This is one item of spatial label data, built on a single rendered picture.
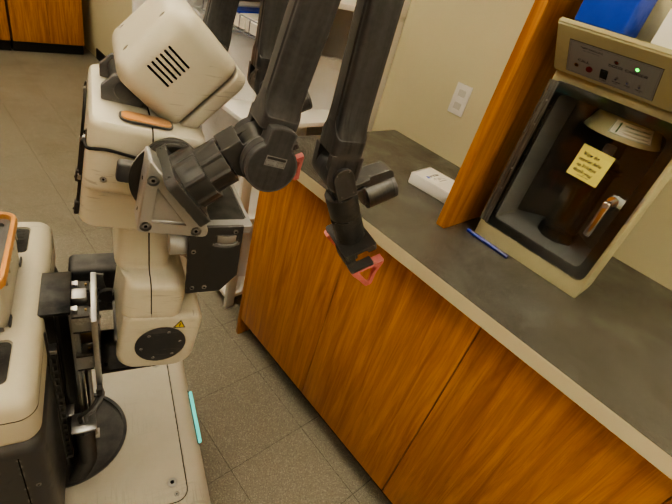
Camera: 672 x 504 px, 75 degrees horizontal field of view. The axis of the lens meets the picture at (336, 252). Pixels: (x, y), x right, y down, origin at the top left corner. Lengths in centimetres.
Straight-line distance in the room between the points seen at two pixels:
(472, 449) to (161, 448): 85
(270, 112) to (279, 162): 7
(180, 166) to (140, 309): 40
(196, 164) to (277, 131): 12
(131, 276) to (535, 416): 91
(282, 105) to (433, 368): 84
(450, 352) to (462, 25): 122
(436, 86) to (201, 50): 131
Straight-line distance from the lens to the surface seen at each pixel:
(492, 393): 116
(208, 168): 64
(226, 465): 171
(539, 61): 126
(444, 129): 189
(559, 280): 128
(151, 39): 73
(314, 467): 176
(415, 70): 198
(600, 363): 111
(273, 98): 63
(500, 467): 127
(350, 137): 69
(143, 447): 142
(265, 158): 63
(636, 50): 108
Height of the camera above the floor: 151
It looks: 34 degrees down
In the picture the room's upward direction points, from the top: 17 degrees clockwise
